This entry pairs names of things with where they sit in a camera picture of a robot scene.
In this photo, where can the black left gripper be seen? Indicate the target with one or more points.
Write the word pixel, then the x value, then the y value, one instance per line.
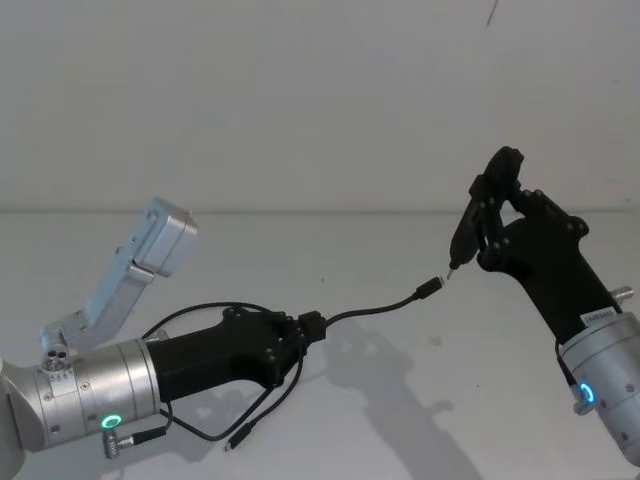
pixel 210 355

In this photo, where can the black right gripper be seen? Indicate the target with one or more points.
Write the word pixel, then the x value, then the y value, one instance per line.
pixel 550 270

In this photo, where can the black pen-shaped device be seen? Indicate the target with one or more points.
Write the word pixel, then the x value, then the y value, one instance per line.
pixel 465 235

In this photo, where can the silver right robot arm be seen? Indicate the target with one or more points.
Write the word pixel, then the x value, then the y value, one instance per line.
pixel 607 370

